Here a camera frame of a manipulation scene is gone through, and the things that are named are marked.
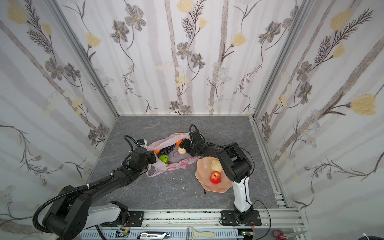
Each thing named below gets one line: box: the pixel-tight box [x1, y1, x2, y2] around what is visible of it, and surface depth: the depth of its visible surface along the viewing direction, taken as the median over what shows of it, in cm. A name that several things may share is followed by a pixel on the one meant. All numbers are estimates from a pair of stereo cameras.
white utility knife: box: [136, 231, 171, 240], surface depth 70 cm
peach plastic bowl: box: [195, 156, 234, 193], surface depth 87 cm
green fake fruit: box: [158, 154, 170, 164], surface depth 92 cm
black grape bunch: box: [156, 143, 176, 158], surface depth 98 cm
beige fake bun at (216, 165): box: [210, 158, 223, 173], surface depth 88 cm
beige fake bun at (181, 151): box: [178, 146, 187, 155], surface depth 97 cm
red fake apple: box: [210, 170, 222, 185], surface depth 84 cm
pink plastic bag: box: [146, 132, 202, 178], surface depth 91 cm
